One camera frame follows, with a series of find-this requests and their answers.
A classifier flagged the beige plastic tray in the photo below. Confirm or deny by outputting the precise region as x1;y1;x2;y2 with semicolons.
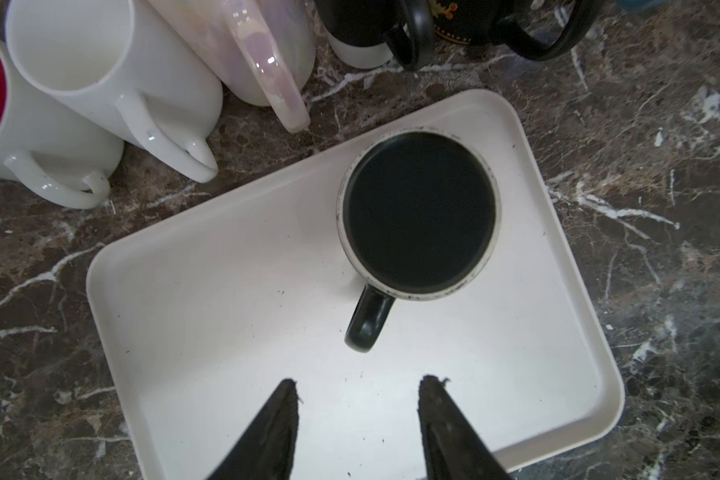
87;89;625;479

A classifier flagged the white ribbed mug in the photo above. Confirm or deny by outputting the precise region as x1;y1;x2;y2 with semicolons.
5;0;223;183

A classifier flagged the black skull mug red inside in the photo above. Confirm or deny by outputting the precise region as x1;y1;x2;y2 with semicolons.
429;0;603;61

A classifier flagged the blue butterfly mug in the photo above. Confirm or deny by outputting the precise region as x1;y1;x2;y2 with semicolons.
615;0;667;14

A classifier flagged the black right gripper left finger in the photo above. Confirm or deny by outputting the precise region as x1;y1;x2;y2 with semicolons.
208;379;299;479

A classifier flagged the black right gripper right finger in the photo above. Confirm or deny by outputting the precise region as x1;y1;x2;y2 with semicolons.
418;375;511;480

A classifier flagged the cream white mug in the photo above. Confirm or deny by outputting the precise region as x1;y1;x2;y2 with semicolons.
0;41;124;209

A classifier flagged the small black mug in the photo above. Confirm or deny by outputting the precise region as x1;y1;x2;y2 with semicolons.
336;127;501;352

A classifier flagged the pink ceramic mug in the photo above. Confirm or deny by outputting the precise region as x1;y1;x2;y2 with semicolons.
151;0;316;133

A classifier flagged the black and white mug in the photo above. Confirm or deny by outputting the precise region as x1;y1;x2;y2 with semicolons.
315;0;435;71

